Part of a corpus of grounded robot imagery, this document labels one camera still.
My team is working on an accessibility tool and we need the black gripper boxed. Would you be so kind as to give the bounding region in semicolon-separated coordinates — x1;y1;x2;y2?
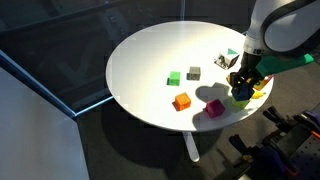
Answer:
229;51;266;94

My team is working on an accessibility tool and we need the light green block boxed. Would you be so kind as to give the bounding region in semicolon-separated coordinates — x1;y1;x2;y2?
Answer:
231;97;251;110

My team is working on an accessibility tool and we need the magenta block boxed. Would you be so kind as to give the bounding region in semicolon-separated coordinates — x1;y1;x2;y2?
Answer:
203;98;226;119

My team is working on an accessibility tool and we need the grey block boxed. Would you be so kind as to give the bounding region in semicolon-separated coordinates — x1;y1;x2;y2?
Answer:
186;66;202;81

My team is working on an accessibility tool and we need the orange block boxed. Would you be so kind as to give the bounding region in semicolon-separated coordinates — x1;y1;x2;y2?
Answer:
173;92;192;112

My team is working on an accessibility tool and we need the bright green block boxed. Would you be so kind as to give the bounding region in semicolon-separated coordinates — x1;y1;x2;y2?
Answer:
167;70;181;87

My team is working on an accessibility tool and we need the orange number six cube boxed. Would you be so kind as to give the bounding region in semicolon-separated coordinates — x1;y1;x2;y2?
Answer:
253;75;275;92

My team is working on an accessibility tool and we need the yellow banana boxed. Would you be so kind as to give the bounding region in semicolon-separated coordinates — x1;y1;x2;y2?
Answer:
226;74;267;100

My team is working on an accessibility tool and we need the zebra picture cube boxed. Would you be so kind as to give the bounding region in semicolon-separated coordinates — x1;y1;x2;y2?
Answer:
213;52;240;71

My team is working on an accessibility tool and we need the black clamp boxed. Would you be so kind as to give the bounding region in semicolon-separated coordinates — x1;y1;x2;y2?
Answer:
228;133;259;159
262;105;296;134

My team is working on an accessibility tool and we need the white table leg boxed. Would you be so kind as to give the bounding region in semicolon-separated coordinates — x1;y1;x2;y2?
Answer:
182;131;201;163

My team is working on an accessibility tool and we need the perforated metal board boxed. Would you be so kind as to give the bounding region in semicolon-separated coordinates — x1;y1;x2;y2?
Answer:
289;134;320;180

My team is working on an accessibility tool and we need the white partition panel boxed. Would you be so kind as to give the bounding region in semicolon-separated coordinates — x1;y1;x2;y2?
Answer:
0;66;90;180

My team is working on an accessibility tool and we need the purple clamp handle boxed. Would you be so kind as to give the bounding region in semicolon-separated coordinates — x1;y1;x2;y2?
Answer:
302;109;320;127

